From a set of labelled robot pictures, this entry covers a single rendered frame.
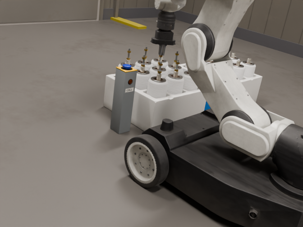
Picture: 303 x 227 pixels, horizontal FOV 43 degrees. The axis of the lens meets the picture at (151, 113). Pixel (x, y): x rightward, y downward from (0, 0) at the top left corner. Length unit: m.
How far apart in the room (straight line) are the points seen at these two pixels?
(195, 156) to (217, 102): 0.22
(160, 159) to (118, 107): 0.50
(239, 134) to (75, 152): 0.70
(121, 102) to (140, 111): 0.15
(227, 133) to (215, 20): 0.40
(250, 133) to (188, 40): 0.40
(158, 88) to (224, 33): 0.53
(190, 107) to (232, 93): 0.62
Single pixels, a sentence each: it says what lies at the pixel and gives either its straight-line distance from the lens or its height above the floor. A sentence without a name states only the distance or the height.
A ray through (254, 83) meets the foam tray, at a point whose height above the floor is 0.15.
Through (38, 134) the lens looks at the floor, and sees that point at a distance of 1.80.
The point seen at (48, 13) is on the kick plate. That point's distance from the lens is 3.96.
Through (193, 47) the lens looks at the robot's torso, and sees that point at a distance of 1.41.
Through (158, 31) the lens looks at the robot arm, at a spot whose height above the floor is 0.45.
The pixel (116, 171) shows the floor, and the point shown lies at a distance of 1.56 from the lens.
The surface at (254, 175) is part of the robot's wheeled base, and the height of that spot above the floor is 0.17.
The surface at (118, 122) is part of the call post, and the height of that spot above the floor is 0.06.
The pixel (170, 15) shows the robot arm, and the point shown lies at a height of 0.54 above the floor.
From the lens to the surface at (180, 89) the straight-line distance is 1.93.
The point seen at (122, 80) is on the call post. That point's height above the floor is 0.27.
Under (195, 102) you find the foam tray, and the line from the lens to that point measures 2.02.
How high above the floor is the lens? 0.85
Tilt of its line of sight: 24 degrees down
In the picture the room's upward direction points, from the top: 8 degrees clockwise
